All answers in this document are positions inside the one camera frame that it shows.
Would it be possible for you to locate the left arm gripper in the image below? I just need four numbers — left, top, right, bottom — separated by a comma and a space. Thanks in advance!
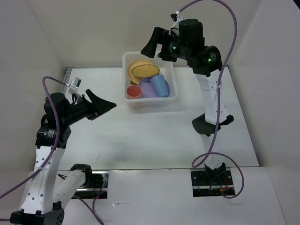
62, 89, 117, 125

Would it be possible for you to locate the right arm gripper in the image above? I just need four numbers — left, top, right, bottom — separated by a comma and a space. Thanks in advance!
141, 26, 190, 61

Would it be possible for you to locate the round bamboo woven tray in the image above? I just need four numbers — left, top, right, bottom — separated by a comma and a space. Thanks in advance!
132, 65, 160, 78

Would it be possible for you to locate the blue plastic cup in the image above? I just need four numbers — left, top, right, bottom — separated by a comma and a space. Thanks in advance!
150, 75, 169, 98

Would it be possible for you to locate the yellow plastic plate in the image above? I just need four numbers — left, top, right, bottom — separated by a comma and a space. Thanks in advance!
127, 60, 153, 80

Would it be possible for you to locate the purple plastic plate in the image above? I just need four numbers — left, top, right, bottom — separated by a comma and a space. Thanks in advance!
138, 78, 159, 98

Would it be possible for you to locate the pink plastic cup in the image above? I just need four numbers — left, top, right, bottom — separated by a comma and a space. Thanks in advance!
126, 85, 142, 99

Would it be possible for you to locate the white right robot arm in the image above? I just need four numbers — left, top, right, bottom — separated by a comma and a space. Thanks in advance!
141, 19, 234, 184

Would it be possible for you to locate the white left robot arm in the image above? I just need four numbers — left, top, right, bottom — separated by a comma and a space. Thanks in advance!
9, 89, 117, 225

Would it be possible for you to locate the translucent white plastic bin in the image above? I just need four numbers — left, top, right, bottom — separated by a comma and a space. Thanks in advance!
122, 52, 178, 109

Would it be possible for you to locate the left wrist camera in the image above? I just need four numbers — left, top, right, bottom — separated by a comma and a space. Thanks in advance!
67, 77, 82, 97

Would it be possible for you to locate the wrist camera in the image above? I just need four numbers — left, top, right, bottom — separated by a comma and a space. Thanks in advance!
170, 11, 184, 27
67, 77, 82, 97

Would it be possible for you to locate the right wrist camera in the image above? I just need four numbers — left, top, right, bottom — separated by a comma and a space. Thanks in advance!
170, 11, 184, 27

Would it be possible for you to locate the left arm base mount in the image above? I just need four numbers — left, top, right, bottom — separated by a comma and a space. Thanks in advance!
57, 170, 110, 200

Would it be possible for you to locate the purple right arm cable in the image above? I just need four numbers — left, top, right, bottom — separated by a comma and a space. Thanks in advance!
179, 0, 246, 199

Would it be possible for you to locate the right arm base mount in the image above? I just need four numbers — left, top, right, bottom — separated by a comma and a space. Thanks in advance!
190, 169, 235, 197

